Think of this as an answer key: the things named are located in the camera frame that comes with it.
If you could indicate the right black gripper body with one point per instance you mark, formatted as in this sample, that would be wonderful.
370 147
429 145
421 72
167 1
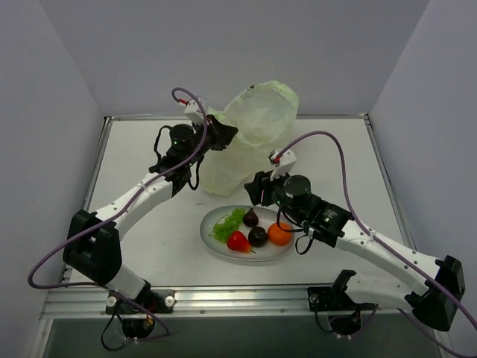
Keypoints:
258 191

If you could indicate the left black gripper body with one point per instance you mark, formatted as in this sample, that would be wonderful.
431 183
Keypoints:
224 133

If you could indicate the dark purple fake fruit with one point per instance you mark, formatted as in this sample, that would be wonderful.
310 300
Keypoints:
250 218

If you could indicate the dark round fake fruit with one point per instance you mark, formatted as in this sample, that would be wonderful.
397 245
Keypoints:
257 237

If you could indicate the orange fake fruit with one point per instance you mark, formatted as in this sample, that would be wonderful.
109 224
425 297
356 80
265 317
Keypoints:
280 234

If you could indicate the green fake grapes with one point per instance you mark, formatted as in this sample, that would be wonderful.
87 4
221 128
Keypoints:
227 224

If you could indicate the red yellow fake fruit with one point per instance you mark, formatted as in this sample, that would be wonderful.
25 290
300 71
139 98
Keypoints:
238 242

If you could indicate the translucent plastic bag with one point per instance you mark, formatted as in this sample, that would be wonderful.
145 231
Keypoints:
264 115

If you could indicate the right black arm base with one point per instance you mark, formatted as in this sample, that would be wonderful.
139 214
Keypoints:
337 313

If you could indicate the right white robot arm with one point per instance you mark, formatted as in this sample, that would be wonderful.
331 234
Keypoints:
425 286

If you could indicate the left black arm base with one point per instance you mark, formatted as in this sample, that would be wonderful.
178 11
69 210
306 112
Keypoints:
141 321

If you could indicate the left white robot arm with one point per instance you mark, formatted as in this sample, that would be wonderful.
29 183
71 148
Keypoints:
94 247

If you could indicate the white oval plate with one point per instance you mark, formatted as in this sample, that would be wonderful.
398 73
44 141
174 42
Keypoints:
244 233

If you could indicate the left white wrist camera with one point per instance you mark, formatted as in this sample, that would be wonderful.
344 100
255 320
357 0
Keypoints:
192 109

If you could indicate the aluminium front rail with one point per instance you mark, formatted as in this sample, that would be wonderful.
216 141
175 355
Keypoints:
78 302

